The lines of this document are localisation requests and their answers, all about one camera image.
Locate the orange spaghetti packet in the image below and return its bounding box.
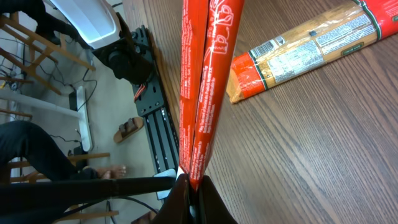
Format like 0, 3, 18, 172
226, 0, 397, 103

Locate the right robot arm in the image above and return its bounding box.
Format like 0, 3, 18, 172
53, 1, 235, 223

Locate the red stick snack packet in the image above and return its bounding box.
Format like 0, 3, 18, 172
179, 0, 244, 190

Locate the white power strip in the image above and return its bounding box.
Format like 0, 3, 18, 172
69, 86, 93, 152

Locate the brown sandal on floor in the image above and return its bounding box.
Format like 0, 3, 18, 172
113, 117, 144, 143

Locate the person in black trousers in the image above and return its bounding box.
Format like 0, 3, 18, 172
0, 120, 127, 224

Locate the wooden chair frame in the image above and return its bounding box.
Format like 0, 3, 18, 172
1, 13, 95, 95

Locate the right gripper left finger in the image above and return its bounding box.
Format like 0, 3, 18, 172
151, 174, 189, 224

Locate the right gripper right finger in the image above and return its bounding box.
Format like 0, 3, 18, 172
198, 175, 237, 224

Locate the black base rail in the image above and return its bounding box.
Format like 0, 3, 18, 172
132, 26, 179, 179

